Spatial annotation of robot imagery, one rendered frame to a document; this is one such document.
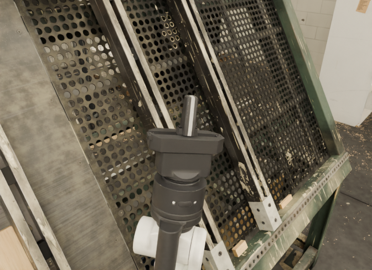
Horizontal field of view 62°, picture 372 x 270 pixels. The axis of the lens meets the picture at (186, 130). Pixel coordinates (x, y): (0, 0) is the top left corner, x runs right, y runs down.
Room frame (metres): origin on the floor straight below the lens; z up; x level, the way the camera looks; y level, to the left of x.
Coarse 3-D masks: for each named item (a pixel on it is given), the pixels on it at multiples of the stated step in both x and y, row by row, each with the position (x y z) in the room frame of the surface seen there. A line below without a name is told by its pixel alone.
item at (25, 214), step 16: (0, 128) 0.58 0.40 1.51; (0, 144) 0.56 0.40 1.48; (0, 160) 0.57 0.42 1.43; (16, 160) 0.55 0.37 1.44; (0, 176) 0.52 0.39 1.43; (16, 176) 0.53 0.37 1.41; (0, 192) 0.50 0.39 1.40; (16, 192) 0.54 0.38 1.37; (32, 192) 0.53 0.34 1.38; (16, 208) 0.49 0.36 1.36; (32, 208) 0.51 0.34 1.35; (16, 224) 0.47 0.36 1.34; (32, 224) 0.51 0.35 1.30; (48, 224) 0.50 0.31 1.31; (32, 240) 0.46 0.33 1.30; (48, 240) 0.48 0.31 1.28; (32, 256) 0.44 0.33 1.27; (48, 256) 0.46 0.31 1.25; (64, 256) 0.47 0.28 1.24
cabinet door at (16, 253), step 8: (0, 232) 0.48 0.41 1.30; (8, 232) 0.49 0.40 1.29; (0, 240) 0.47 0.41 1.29; (8, 240) 0.48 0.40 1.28; (16, 240) 0.48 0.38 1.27; (0, 248) 0.46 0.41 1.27; (8, 248) 0.46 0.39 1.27; (16, 248) 0.47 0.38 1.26; (0, 256) 0.45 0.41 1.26; (8, 256) 0.45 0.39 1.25; (16, 256) 0.46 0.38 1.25; (24, 256) 0.47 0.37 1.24; (0, 264) 0.44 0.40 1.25; (8, 264) 0.44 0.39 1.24; (16, 264) 0.45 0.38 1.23; (24, 264) 0.45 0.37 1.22
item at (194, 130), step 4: (192, 96) 0.44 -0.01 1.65; (196, 100) 0.43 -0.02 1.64; (196, 104) 0.43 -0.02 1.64; (192, 108) 0.42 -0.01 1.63; (196, 108) 0.43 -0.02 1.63; (192, 112) 0.42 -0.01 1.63; (196, 112) 0.42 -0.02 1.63; (192, 116) 0.42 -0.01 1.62; (196, 116) 0.42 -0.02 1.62; (192, 120) 0.42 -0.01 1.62; (196, 120) 0.42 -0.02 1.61; (192, 124) 0.42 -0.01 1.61; (192, 128) 0.41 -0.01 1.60; (196, 128) 0.42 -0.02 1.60; (192, 132) 0.41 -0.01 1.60; (196, 132) 0.42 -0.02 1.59; (192, 136) 0.41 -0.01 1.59
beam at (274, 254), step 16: (336, 160) 1.31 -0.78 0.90; (320, 176) 1.17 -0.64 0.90; (336, 176) 1.24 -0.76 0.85; (304, 192) 1.07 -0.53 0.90; (320, 192) 1.12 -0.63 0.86; (288, 208) 0.97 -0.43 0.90; (304, 208) 1.00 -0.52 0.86; (320, 208) 1.06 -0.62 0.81; (304, 224) 0.95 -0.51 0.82; (256, 240) 0.80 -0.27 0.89; (288, 240) 0.86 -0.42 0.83; (240, 256) 0.73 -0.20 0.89; (272, 256) 0.78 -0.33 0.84
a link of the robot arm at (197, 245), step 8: (200, 232) 0.37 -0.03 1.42; (192, 240) 0.35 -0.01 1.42; (200, 240) 0.35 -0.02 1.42; (192, 248) 0.34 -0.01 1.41; (200, 248) 0.34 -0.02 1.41; (192, 256) 0.34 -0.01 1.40; (200, 256) 0.34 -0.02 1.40; (176, 264) 0.39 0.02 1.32; (184, 264) 0.39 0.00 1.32; (192, 264) 0.34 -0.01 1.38; (200, 264) 0.34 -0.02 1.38
